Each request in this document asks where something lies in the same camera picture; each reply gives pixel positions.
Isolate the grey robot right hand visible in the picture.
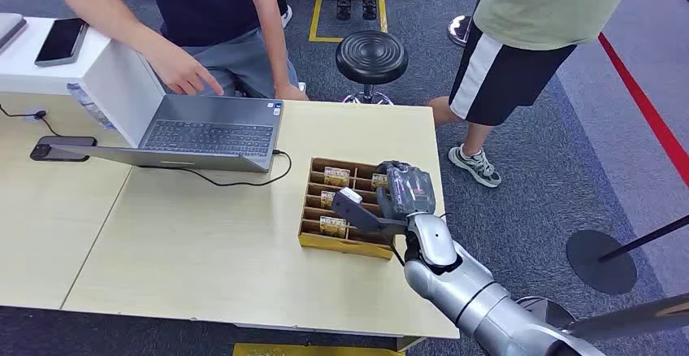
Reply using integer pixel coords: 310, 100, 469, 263
375, 160, 437, 222

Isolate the seated person's right hand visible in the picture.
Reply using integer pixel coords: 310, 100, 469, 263
144, 46, 225, 98

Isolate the seated person's left hand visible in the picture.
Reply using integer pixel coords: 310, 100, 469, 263
274, 83, 310, 102

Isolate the seated person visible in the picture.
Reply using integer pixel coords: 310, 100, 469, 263
62, 0, 310, 102

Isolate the wooden card organiser box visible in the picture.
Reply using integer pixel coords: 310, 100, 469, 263
297, 157, 398, 261

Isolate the standing person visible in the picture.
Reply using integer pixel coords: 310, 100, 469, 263
428, 0, 643, 189

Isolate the white box cabinet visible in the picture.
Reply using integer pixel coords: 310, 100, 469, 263
0, 16, 166, 149

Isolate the grey open laptop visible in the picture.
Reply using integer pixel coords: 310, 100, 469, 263
50, 94, 285, 174

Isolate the black round stool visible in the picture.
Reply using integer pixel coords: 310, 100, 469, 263
335, 30, 410, 106

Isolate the black phone with silver rim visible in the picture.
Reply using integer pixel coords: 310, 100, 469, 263
34, 18, 89, 68

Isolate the stanchion with chrome base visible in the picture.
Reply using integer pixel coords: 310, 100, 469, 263
515, 293, 689, 342
447, 14, 476, 48

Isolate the grey closed tablet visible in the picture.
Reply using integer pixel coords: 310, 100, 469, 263
0, 12, 28, 51

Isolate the stanchion with black base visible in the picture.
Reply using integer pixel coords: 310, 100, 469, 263
565, 214, 689, 297

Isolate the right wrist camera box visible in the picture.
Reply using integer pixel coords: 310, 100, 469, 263
331, 187, 410, 235

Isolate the black laptop power cable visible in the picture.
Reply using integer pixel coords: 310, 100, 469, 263
136, 149, 294, 189

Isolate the black phone with camera bump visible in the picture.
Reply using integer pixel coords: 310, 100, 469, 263
29, 136, 98, 163

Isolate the black cable with plug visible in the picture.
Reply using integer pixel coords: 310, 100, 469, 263
0, 104, 63, 137

